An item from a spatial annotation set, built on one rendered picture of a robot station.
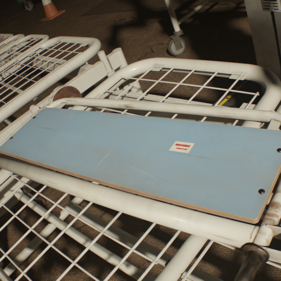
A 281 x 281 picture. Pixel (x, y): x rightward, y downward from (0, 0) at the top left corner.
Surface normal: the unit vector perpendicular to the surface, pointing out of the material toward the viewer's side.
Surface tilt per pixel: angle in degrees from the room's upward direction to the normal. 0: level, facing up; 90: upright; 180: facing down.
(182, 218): 27
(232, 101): 0
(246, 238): 38
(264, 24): 90
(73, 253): 0
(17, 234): 0
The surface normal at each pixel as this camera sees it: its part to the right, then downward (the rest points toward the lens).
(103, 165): -0.31, -0.76
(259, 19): -0.70, 0.60
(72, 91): 0.73, 0.20
